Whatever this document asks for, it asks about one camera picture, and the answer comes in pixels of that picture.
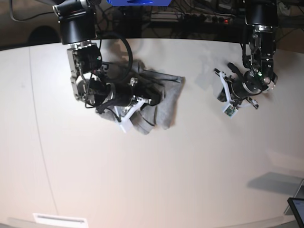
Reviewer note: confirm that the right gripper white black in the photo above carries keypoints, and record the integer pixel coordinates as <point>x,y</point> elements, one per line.
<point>123,100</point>

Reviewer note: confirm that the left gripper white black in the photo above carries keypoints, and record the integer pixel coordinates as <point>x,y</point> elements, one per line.
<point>238,90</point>

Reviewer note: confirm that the grey T-shirt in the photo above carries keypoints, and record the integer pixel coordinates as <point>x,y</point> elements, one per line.
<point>148,116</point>

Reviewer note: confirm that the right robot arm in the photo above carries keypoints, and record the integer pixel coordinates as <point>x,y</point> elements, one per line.
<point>78,27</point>

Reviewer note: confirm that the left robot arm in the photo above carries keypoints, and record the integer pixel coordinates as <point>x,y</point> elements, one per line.
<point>258,47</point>

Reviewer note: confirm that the tablet with stand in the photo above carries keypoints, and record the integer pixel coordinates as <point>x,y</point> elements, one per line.
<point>296,205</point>

